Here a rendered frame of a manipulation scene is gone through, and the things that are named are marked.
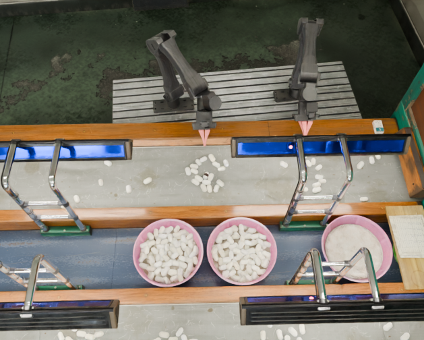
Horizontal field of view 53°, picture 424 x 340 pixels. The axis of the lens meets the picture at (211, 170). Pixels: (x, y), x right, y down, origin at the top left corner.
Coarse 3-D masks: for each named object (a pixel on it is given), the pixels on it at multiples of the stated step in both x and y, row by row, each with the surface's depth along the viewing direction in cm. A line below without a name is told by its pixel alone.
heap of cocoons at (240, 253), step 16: (240, 224) 168; (224, 240) 167; (240, 240) 165; (256, 240) 165; (224, 256) 162; (240, 256) 161; (256, 256) 161; (224, 272) 159; (240, 272) 159; (256, 272) 159
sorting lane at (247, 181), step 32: (128, 160) 183; (160, 160) 183; (192, 160) 183; (256, 160) 183; (288, 160) 183; (320, 160) 183; (352, 160) 183; (384, 160) 183; (0, 192) 175; (32, 192) 175; (64, 192) 175; (96, 192) 175; (160, 192) 175; (192, 192) 175; (224, 192) 175; (256, 192) 175; (288, 192) 175; (320, 192) 175; (352, 192) 175; (384, 192) 175
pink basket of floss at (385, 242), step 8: (344, 216) 167; (352, 216) 167; (360, 216) 167; (336, 224) 168; (360, 224) 169; (368, 224) 167; (376, 224) 165; (328, 232) 168; (384, 232) 163; (384, 240) 164; (384, 248) 164; (384, 256) 163; (384, 264) 160; (384, 272) 156; (352, 280) 154; (360, 280) 157
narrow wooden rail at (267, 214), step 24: (0, 216) 167; (24, 216) 167; (96, 216) 167; (120, 216) 167; (144, 216) 167; (168, 216) 167; (192, 216) 167; (216, 216) 167; (240, 216) 167; (264, 216) 167; (312, 216) 168; (336, 216) 169; (384, 216) 170
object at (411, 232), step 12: (396, 216) 166; (408, 216) 166; (420, 216) 166; (396, 228) 163; (408, 228) 163; (420, 228) 163; (396, 240) 161; (408, 240) 161; (420, 240) 161; (408, 252) 158; (420, 252) 158
